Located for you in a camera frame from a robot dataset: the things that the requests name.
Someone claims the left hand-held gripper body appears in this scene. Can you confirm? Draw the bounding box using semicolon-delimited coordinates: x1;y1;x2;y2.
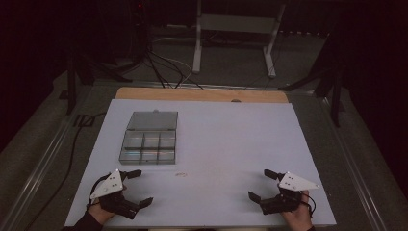
89;168;142;221

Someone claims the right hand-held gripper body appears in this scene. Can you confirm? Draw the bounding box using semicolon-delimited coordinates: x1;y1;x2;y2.
260;171;321;216

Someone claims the person's right hand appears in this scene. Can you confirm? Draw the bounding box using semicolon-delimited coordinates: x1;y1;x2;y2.
281;190;314;231

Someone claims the person's left hand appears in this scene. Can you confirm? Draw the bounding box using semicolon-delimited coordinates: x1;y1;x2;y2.
87;201;115;226

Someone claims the clear plastic compartment box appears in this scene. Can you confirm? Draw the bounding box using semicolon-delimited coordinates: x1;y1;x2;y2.
118;110;179;166

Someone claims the white table sheet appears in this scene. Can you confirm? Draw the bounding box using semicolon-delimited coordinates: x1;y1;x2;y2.
64;98;338;229

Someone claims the black tripod stand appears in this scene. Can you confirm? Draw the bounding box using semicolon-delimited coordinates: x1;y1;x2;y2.
58;47;134;116
278;32;346;128

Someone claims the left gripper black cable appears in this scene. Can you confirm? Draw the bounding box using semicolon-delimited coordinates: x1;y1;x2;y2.
86;173;112;210

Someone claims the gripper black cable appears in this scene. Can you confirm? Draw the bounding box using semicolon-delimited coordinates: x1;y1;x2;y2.
86;173;112;210
300;192;318;217

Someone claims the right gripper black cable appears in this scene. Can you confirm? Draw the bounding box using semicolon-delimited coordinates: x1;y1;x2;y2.
300;192;318;217

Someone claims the black floor cable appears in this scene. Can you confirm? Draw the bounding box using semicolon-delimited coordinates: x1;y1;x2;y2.
23;112;108;231

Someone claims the aluminium floor rail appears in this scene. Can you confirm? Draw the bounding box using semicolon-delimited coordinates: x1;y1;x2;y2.
0;84;97;231
316;92;391;231

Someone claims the black cable bundle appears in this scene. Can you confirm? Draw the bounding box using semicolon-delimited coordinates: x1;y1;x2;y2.
143;49;205;90

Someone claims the white floor cable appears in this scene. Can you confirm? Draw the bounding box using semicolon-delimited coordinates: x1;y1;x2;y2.
151;36;193;89

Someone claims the white metal stand frame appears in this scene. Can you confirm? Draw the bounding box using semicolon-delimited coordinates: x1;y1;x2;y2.
191;0;287;79

